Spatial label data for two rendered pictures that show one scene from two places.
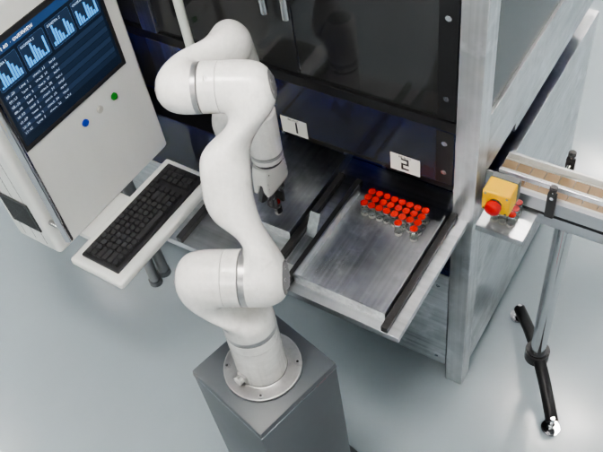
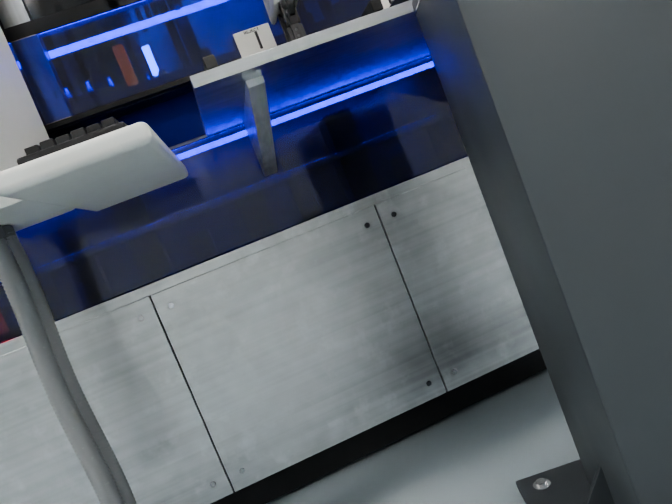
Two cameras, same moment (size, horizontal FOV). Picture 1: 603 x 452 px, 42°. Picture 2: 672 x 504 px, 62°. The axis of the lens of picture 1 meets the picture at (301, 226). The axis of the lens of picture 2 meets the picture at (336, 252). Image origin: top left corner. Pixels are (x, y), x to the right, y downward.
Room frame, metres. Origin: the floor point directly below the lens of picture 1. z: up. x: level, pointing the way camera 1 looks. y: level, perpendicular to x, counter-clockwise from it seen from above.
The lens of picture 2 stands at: (0.75, 0.95, 0.62)
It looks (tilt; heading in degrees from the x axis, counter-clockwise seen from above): 5 degrees down; 311
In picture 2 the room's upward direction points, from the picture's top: 22 degrees counter-clockwise
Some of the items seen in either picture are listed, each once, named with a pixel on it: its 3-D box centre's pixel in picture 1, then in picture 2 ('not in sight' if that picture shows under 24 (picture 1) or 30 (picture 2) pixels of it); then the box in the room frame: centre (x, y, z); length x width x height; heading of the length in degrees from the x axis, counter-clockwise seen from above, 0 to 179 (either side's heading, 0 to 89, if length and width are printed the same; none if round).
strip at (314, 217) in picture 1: (303, 238); not in sight; (1.31, 0.00, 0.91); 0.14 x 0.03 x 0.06; 141
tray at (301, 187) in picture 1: (283, 178); not in sight; (1.54, 0.03, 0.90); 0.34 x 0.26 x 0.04; 140
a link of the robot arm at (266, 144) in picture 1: (260, 129); not in sight; (1.44, 0.06, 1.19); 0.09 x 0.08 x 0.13; 76
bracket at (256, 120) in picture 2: not in sight; (263, 133); (1.53, 0.14, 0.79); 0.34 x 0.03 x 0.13; 140
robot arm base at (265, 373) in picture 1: (257, 346); not in sight; (0.98, 0.15, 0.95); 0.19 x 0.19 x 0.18
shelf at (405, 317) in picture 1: (323, 221); (363, 57); (1.38, -0.06, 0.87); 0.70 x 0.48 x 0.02; 50
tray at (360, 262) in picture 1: (371, 248); not in sight; (1.24, -0.17, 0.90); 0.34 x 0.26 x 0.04; 140
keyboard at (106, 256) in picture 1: (144, 214); (108, 160); (1.58, 0.45, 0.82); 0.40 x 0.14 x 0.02; 139
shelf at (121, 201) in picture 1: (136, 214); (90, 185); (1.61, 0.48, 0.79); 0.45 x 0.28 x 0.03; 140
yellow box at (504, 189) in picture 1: (500, 194); not in sight; (1.26, -0.50, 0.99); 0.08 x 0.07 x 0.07; 140
